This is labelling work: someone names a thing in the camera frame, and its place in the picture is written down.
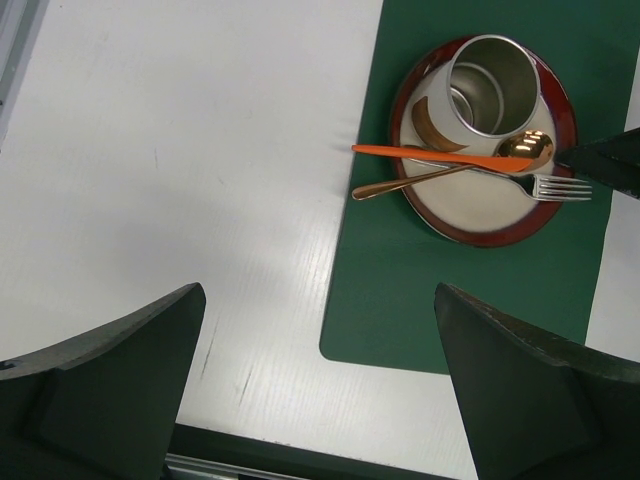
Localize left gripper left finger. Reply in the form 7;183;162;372
1;283;206;479

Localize silver fork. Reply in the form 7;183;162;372
472;168;592;202

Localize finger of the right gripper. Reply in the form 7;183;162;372
555;128;640;199

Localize copper spoon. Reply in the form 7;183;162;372
351;130;554;200

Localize steel cup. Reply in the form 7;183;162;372
411;34;541;152

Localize orange knife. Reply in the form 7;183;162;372
351;145;533;173

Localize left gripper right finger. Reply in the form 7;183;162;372
434;284;639;479

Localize red rimmed beige plate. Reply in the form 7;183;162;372
390;35;577;247

